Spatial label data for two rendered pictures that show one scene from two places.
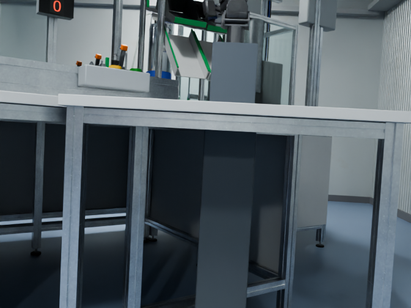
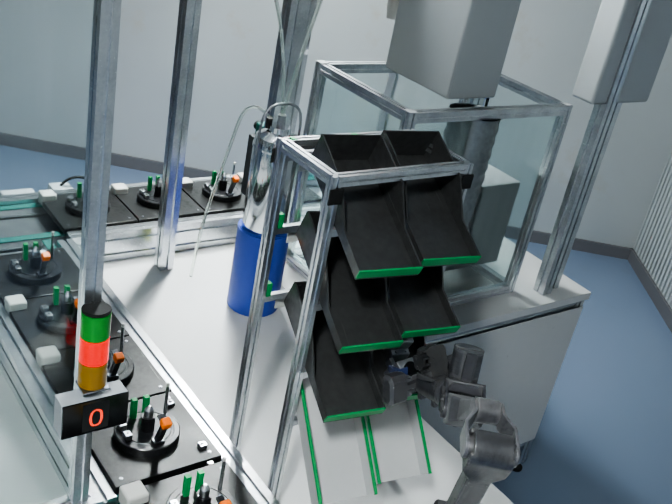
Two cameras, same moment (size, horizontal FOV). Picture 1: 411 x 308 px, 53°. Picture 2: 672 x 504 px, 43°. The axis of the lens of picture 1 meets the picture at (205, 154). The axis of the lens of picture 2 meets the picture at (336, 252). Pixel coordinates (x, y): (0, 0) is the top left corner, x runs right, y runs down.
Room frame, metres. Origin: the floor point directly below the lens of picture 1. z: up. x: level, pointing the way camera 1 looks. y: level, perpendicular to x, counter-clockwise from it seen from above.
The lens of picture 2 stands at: (0.30, 0.32, 2.20)
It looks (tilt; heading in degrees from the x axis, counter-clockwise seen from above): 27 degrees down; 354
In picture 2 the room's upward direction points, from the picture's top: 12 degrees clockwise
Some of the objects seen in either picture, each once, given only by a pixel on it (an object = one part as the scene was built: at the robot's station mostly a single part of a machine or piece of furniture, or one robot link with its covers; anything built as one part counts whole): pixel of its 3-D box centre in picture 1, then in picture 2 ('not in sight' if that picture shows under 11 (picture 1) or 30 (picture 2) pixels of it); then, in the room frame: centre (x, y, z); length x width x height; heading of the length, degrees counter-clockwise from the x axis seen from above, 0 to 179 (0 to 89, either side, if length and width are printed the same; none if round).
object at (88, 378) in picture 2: not in sight; (92, 371); (1.52, 0.57, 1.29); 0.05 x 0.05 x 0.05
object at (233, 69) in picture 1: (233, 78); not in sight; (1.35, -0.08, 0.96); 0.14 x 0.14 x 0.20; 87
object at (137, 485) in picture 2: not in sight; (133, 497); (1.55, 0.48, 0.97); 0.05 x 0.05 x 0.04; 35
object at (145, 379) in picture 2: not in sight; (104, 357); (1.94, 0.63, 1.01); 0.24 x 0.24 x 0.13; 35
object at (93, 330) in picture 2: not in sight; (95, 323); (1.52, 0.57, 1.39); 0.05 x 0.05 x 0.05
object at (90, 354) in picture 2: not in sight; (94, 347); (1.52, 0.57, 1.34); 0.05 x 0.05 x 0.05
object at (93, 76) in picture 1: (114, 79); not in sight; (1.30, 0.30, 0.93); 0.21 x 0.07 x 0.06; 125
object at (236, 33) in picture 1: (235, 37); not in sight; (1.35, -0.08, 1.09); 0.07 x 0.07 x 0.06; 87
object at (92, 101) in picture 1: (230, 114); not in sight; (1.40, -0.08, 0.84); 0.90 x 0.70 x 0.03; 87
